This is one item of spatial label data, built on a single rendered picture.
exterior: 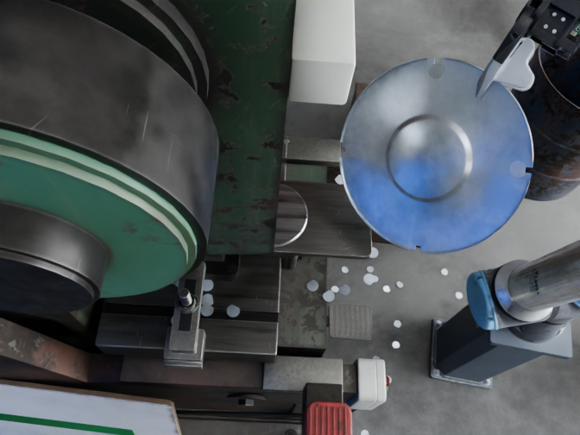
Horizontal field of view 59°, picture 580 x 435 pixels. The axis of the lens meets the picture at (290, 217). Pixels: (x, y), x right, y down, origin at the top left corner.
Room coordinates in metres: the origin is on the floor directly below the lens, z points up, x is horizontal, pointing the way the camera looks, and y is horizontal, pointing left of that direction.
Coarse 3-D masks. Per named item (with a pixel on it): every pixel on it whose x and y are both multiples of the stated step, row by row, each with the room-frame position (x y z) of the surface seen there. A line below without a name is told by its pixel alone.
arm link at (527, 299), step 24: (504, 264) 0.42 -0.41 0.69; (528, 264) 0.39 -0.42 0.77; (552, 264) 0.35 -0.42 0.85; (576, 264) 0.33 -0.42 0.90; (480, 288) 0.37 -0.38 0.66; (504, 288) 0.37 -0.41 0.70; (528, 288) 0.34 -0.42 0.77; (552, 288) 0.33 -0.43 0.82; (576, 288) 0.31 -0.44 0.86; (480, 312) 0.34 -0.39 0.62; (504, 312) 0.33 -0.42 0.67; (528, 312) 0.33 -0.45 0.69
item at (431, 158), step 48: (384, 96) 0.54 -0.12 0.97; (432, 96) 0.52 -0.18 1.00; (384, 144) 0.48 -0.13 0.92; (432, 144) 0.46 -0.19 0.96; (480, 144) 0.45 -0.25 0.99; (528, 144) 0.44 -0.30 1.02; (384, 192) 0.43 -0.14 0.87; (432, 192) 0.41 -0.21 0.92; (480, 192) 0.40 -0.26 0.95; (432, 240) 0.36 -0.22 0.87; (480, 240) 0.35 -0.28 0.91
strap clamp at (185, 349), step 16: (192, 272) 0.29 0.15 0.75; (192, 288) 0.26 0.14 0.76; (176, 304) 0.24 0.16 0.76; (192, 304) 0.23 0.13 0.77; (176, 320) 0.21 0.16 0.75; (192, 320) 0.21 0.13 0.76; (176, 336) 0.18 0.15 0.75; (192, 336) 0.19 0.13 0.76; (176, 352) 0.16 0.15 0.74; (192, 352) 0.17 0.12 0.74; (192, 368) 0.15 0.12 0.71
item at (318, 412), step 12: (312, 408) 0.11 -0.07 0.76; (324, 408) 0.11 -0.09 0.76; (336, 408) 0.11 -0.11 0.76; (348, 408) 0.11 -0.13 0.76; (312, 420) 0.09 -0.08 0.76; (324, 420) 0.09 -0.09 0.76; (336, 420) 0.09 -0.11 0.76; (348, 420) 0.10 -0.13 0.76; (312, 432) 0.07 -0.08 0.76; (324, 432) 0.07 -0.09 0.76; (336, 432) 0.08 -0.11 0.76; (348, 432) 0.08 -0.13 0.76
